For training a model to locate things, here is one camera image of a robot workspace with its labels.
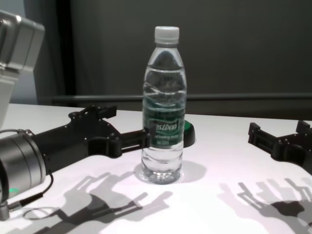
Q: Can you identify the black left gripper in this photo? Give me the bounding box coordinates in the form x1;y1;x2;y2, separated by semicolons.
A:
30;105;157;174

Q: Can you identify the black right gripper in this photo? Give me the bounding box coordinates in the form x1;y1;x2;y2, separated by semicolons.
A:
248;120;312;176

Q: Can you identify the clear water bottle green label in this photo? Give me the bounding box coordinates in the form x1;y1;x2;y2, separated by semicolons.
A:
141;26;188;185

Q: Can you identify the green YES button black base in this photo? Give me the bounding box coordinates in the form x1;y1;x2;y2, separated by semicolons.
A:
182;121;196;149

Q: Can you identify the grey horizontal wall rail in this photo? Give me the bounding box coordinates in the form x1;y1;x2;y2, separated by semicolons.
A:
51;94;312;103

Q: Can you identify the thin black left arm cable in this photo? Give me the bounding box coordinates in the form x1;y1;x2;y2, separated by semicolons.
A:
6;173;55;220

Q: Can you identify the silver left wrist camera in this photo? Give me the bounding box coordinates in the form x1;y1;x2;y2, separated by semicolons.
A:
0;9;46;130

